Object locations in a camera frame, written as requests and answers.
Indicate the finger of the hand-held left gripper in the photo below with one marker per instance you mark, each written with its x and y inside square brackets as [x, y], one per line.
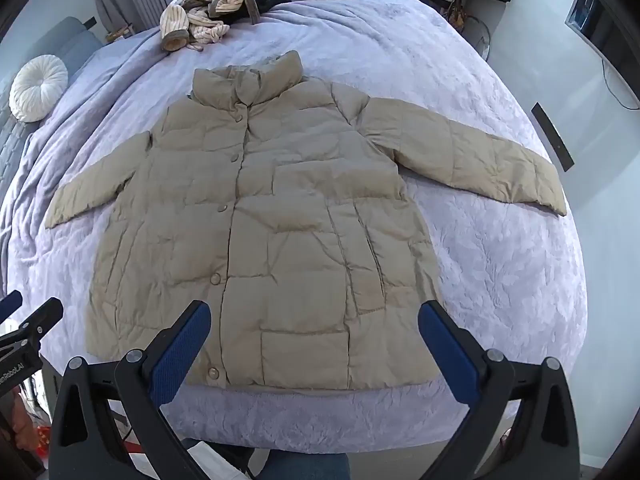
[40, 321]
[10, 305]

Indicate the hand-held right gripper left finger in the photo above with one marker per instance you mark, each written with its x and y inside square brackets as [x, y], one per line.
[181, 355]

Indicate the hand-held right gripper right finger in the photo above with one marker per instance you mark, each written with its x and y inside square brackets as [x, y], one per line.
[445, 352]

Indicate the beige puffer jacket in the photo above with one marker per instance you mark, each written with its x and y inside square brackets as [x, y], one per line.
[300, 210]

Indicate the person's blue jeans leg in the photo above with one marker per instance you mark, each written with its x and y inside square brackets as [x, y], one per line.
[305, 467]

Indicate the round white pleated pillow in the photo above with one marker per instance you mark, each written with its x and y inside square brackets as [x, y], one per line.
[37, 89]

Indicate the black flat bar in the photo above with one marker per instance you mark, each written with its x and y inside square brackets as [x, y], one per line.
[552, 137]

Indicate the blue grey quilted bedding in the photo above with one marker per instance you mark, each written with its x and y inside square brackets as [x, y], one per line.
[65, 45]

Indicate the lavender fleece blanket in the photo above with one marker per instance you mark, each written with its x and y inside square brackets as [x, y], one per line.
[450, 85]

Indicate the cream striped fleece robe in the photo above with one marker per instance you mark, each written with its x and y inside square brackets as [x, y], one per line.
[210, 15]

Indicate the black wall monitor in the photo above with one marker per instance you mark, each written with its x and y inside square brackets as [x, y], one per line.
[605, 30]

